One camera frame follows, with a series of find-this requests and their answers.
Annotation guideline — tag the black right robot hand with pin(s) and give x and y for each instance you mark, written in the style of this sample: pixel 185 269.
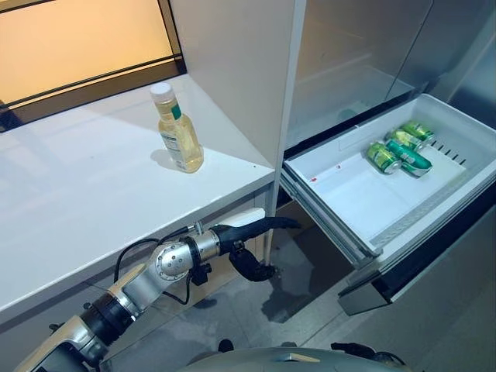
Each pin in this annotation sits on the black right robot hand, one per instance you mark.
pixel 358 348

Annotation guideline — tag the stainless steel fridge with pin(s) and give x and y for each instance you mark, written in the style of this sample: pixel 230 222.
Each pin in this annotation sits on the stainless steel fridge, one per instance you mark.
pixel 387 58

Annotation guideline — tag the black framed window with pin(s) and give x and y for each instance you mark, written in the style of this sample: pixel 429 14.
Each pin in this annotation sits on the black framed window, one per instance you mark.
pixel 77 46

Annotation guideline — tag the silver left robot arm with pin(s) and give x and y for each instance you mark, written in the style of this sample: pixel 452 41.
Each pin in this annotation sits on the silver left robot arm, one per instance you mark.
pixel 128 286

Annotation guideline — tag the white fridge drawer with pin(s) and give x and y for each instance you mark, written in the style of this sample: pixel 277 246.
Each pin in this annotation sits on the white fridge drawer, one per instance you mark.
pixel 383 174

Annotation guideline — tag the white counter cabinet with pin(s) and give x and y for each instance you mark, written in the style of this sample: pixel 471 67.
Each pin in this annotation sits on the white counter cabinet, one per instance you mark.
pixel 97 174

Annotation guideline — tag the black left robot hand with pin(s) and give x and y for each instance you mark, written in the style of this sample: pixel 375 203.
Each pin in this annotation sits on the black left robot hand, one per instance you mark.
pixel 248 232

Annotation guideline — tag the green drink can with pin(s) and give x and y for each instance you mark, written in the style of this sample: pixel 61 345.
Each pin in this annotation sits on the green drink can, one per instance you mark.
pixel 404 138
pixel 383 157
pixel 418 131
pixel 409 158

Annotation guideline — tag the grey robot torso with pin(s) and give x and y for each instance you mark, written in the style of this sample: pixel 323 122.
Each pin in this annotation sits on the grey robot torso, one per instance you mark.
pixel 286 358

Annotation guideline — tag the yellow drink bottle white cap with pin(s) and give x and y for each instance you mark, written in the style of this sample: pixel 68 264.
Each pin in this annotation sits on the yellow drink bottle white cap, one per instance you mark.
pixel 179 131

